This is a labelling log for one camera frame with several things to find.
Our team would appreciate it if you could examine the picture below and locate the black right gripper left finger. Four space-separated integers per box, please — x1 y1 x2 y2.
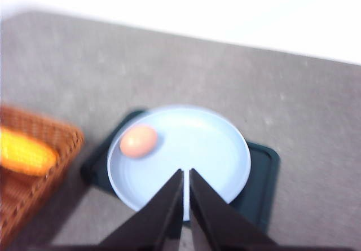
96 169 184 251

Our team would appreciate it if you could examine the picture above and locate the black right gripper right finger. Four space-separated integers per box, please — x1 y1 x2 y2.
189 169 280 251

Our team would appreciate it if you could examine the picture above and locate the beige egg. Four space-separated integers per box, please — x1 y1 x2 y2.
120 126 157 158

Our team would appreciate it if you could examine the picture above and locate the light blue plate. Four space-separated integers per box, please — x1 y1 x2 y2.
107 107 250 221

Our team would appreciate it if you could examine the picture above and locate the brown wicker basket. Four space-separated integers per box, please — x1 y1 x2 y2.
0 107 84 249

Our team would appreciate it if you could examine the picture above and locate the dark green tray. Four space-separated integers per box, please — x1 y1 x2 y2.
82 109 280 231

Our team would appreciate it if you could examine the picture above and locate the yellow toy corn cob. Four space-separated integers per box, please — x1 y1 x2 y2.
1 127 58 176

